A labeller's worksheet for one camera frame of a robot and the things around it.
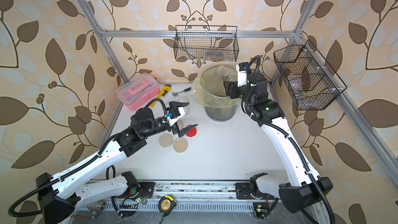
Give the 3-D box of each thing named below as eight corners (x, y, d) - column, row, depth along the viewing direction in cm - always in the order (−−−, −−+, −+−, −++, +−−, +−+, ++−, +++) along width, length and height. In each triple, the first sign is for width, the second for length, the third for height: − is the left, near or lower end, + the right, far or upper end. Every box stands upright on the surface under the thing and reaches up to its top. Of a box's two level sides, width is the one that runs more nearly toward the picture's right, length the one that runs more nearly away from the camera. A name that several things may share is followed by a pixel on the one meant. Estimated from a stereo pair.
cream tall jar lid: (158, 147, 91) (157, 145, 89) (161, 135, 96) (160, 133, 95) (172, 147, 91) (171, 146, 89) (173, 135, 96) (173, 133, 95)
